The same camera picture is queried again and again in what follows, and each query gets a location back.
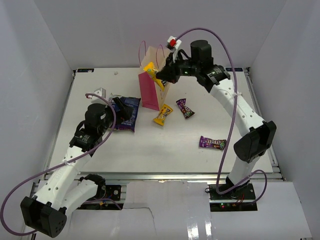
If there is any blue purple snack bag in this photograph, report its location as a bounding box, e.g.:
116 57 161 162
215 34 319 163
108 93 141 133

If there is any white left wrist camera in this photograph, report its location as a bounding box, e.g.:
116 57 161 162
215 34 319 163
86 87 106 105

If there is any brown purple M&M's packet front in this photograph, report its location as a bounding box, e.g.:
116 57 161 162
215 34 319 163
199 136 227 150

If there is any brown purple m&m's packet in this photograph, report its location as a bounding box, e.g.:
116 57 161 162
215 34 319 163
199 136 227 150
176 98 195 119

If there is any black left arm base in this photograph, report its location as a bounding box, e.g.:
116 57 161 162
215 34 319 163
78 173 123 210

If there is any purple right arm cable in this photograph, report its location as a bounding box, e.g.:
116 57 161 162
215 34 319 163
174 27 268 206

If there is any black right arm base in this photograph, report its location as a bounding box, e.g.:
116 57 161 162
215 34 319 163
204 182 258 213

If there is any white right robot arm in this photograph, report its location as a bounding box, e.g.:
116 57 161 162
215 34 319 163
156 36 277 200

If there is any beige pink paper bag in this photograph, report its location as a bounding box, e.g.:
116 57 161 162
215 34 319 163
138 40 170 111

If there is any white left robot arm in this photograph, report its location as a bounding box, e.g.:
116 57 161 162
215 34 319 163
20 97 134 238

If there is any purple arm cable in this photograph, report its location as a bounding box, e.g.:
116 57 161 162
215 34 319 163
0 92 123 236
174 27 268 206

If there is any aluminium table edge rail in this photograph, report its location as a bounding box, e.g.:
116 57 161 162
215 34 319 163
74 172 282 181

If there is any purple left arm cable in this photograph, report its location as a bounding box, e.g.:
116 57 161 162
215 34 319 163
0 92 123 236

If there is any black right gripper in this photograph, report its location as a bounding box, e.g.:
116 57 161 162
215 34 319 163
157 51 201 84

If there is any yellow m&m's packet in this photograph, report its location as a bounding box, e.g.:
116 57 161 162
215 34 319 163
143 62 167 92
153 104 173 126

